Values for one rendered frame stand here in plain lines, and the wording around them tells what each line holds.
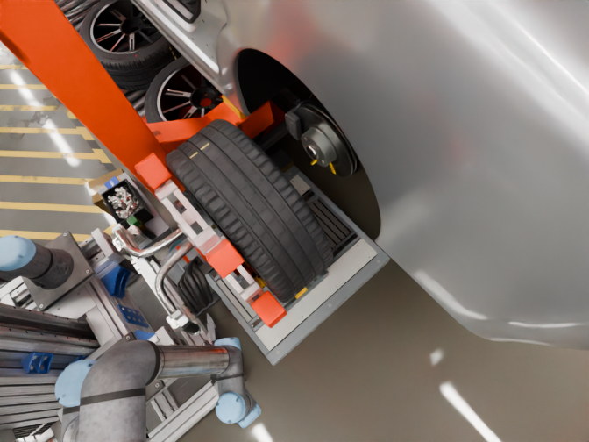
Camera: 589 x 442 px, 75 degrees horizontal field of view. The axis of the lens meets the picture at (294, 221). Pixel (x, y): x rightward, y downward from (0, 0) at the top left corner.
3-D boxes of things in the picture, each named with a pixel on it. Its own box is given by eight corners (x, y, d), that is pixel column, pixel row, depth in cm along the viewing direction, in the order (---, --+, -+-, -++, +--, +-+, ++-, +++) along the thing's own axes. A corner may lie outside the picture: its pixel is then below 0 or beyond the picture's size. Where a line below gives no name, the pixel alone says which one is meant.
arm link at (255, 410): (260, 412, 109) (266, 409, 117) (237, 381, 113) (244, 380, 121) (238, 432, 107) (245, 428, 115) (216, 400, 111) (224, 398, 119)
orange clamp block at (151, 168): (173, 175, 122) (154, 153, 118) (153, 191, 120) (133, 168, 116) (171, 174, 128) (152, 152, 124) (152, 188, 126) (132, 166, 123)
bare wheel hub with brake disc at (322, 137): (358, 186, 152) (353, 131, 125) (344, 198, 151) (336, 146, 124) (308, 146, 168) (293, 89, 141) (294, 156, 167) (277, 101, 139)
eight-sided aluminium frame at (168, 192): (278, 308, 151) (251, 274, 101) (265, 318, 150) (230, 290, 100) (201, 215, 170) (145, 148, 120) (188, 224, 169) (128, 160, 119)
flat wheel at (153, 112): (290, 102, 227) (286, 73, 205) (226, 188, 209) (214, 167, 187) (204, 63, 245) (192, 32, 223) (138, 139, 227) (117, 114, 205)
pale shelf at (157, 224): (172, 230, 186) (169, 227, 183) (143, 252, 183) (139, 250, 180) (128, 174, 201) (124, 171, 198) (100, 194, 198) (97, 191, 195)
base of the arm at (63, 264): (44, 297, 137) (23, 292, 127) (27, 267, 142) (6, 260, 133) (80, 271, 139) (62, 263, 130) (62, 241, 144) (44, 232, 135)
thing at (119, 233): (192, 233, 123) (180, 221, 113) (143, 272, 120) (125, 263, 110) (163, 197, 129) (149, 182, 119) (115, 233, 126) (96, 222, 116)
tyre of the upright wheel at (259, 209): (346, 238, 101) (197, 78, 115) (279, 296, 97) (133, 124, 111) (327, 274, 165) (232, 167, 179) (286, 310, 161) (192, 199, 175)
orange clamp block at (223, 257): (240, 255, 111) (245, 260, 102) (218, 273, 110) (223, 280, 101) (224, 237, 109) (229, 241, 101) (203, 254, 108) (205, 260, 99)
